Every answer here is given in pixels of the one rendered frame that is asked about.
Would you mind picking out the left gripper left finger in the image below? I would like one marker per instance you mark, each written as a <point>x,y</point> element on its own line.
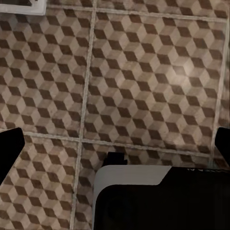
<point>11,144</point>

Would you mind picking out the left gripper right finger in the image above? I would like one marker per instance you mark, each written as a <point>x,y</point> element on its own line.
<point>222,142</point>

